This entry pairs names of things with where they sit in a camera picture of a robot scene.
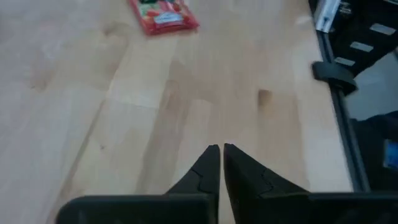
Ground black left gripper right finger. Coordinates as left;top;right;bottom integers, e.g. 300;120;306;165
223;142;398;224

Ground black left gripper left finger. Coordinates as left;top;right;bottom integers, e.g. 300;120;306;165
55;144;221;224

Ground red strawberry tea packet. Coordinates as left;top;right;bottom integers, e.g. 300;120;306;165
127;0;200;36

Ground blue object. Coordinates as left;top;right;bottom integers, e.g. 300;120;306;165
382;139;398;170

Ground black panel with grey strips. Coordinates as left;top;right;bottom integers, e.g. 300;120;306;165
328;0;398;77

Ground black aluminium table frame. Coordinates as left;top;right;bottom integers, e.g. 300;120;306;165
309;0;371;193

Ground black frame clamp bracket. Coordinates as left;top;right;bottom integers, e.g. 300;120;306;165
312;60;358;96

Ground silver metal bracket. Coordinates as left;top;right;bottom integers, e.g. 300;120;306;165
313;0;342;34

